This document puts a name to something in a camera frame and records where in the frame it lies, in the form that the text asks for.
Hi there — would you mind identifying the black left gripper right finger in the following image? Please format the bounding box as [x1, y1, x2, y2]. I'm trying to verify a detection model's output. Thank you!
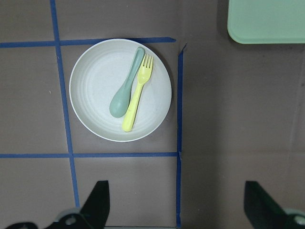
[244, 181, 305, 229]

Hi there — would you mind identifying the teal plastic spoon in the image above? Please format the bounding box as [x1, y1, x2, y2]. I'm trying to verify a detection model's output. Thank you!
[109, 47, 145, 118]

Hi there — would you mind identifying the light green plastic tray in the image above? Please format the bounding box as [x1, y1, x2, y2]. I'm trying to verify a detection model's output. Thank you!
[227, 0, 305, 44]

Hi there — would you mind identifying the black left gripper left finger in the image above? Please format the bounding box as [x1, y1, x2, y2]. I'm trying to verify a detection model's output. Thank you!
[48, 181, 110, 229]

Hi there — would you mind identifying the white round plate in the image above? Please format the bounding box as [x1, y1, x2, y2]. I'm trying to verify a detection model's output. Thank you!
[69, 39, 172, 142]

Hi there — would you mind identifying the yellow plastic fork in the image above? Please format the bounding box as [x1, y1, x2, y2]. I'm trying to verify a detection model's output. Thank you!
[122, 54, 153, 132]

